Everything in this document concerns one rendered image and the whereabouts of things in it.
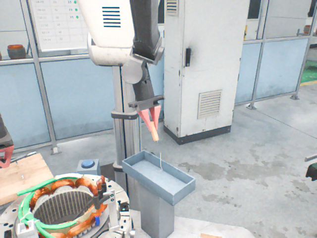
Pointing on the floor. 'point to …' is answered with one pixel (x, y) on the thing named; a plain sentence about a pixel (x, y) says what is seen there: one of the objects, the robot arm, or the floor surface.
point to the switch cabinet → (201, 66)
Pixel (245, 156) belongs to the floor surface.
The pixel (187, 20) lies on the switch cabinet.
